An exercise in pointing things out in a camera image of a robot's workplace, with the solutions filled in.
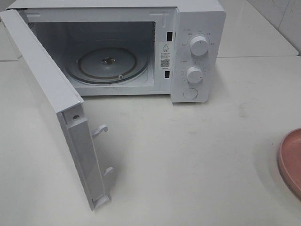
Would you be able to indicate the round white door button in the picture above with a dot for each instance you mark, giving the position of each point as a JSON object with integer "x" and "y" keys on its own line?
{"x": 190, "y": 93}

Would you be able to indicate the white microwave door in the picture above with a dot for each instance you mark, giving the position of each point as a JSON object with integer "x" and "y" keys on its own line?
{"x": 62, "y": 107}

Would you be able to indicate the pink round plate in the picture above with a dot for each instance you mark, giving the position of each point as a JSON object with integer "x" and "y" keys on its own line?
{"x": 289, "y": 161}

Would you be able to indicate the glass microwave turntable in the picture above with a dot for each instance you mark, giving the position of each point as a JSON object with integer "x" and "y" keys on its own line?
{"x": 107, "y": 65}

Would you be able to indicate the white microwave oven body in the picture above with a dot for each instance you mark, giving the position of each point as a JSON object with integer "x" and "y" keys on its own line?
{"x": 161, "y": 28}

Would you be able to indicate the upper white power knob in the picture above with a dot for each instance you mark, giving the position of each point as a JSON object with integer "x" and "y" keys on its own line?
{"x": 199, "y": 45}

